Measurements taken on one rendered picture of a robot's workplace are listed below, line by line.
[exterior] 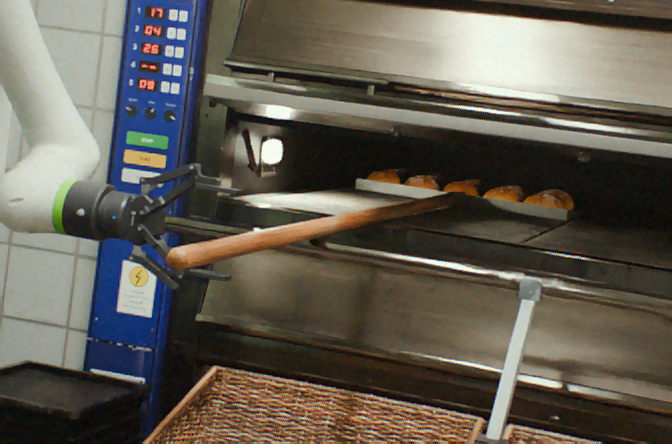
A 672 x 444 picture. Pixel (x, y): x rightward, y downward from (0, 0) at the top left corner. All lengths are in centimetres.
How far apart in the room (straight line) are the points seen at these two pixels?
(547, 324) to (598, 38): 54
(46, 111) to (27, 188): 14
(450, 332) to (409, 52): 54
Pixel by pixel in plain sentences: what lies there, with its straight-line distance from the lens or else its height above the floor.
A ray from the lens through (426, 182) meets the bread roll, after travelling 348.
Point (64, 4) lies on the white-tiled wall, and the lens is 288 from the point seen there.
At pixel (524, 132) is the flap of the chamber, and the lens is 242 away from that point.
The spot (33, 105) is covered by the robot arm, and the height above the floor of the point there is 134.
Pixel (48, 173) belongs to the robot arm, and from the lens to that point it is 224.
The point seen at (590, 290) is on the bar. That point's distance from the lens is 219.
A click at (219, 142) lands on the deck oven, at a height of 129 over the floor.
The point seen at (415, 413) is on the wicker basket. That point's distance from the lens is 263.
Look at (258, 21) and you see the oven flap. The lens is 272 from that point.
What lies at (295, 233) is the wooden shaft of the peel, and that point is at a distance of 213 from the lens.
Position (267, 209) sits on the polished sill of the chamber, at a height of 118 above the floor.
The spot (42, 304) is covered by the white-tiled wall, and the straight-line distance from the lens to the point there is 292.
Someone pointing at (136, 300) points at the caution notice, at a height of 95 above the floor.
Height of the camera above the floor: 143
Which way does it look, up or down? 4 degrees down
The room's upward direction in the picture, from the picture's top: 7 degrees clockwise
